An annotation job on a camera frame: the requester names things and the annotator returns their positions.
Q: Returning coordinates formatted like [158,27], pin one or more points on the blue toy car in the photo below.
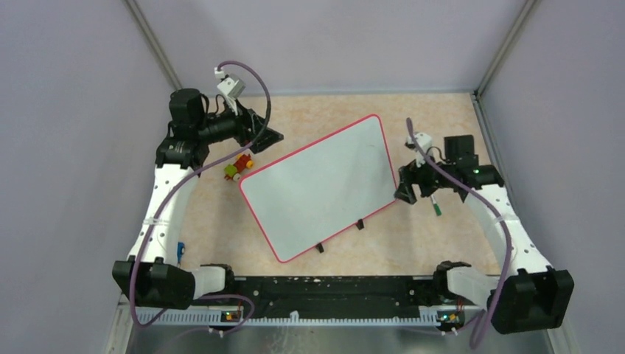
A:
[180,252]

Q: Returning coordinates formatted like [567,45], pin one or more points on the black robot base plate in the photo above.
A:
[334,298]

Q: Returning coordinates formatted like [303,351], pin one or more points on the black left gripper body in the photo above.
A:
[245,136]

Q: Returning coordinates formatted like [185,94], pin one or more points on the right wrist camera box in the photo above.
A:
[419,142]

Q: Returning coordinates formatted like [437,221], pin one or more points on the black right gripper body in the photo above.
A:
[428,179]

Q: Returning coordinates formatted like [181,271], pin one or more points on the pink framed whiteboard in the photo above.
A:
[320,190]

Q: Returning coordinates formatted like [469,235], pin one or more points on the red yellow green toy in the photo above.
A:
[233,172]

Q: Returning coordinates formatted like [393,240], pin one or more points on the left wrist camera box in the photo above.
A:
[229,85]

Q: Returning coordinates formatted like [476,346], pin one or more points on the white slotted cable duct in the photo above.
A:
[218,318]

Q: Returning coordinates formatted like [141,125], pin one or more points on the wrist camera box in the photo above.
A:
[229,85]
[419,142]

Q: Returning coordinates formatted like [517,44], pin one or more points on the green capped whiteboard marker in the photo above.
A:
[435,205]

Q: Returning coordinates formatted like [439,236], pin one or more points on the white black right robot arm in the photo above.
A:
[530,293]

